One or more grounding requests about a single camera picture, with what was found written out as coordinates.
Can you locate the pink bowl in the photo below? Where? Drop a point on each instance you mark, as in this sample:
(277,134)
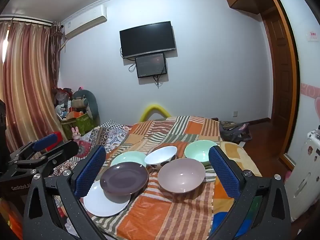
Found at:
(180,175)

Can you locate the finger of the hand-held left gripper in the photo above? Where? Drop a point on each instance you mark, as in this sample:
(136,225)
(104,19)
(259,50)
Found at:
(65,152)
(46,140)

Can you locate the dark backpack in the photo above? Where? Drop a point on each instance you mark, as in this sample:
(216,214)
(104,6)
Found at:
(235,131)

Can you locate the curtain rail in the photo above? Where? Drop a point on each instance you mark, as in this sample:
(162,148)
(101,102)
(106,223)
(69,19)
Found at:
(25,20)

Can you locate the striped orange blanket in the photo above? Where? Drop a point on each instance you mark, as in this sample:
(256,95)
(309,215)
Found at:
(175,210)

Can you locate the mint green bowl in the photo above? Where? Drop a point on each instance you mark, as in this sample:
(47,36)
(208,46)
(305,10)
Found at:
(197,151)

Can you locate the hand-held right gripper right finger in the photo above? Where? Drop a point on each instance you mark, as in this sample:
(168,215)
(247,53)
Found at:
(225,172)

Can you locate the white sliding door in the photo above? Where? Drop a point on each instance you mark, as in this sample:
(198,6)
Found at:
(307,80)

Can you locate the yellow foam tube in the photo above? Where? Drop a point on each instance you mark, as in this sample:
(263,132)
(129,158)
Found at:
(152,106)

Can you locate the pile of toys and bags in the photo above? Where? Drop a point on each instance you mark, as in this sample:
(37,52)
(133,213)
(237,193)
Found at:
(62,100)

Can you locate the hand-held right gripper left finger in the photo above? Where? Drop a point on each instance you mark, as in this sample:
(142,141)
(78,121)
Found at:
(90,172)

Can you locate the white bowl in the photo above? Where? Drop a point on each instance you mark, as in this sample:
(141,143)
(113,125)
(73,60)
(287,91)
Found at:
(160,155)

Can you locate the white air conditioner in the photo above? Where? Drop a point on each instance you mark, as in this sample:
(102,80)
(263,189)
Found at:
(85,20)

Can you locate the purple plate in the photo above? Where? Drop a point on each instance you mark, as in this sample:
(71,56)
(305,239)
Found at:
(122,177)

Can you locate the red wall sticker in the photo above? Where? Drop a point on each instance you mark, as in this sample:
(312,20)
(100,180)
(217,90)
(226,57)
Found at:
(313,36)

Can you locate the orange printed cloth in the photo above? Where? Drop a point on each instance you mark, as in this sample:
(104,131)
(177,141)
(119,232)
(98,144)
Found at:
(10,220)

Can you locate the white plate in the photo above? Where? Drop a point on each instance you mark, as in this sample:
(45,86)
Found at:
(100,205)

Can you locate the small black monitor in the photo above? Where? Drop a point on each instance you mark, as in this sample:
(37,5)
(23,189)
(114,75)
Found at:
(151,65)

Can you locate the wooden door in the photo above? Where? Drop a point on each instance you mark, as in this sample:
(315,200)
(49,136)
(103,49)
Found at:
(277,80)

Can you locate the colour block fleece blanket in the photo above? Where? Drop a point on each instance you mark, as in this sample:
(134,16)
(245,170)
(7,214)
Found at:
(235,152)

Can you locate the black wall television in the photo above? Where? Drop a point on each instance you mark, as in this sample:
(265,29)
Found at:
(147,38)

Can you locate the mint green plate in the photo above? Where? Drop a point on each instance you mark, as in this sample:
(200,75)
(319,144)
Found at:
(127,158)

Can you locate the pink rabbit toy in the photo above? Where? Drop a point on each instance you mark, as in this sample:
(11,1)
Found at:
(75,134)

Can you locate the striped brown curtain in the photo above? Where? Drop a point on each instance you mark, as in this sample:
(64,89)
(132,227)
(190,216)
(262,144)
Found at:
(25,80)

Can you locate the patterned quilt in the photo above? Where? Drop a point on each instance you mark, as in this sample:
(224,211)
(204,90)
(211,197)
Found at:
(110,135)

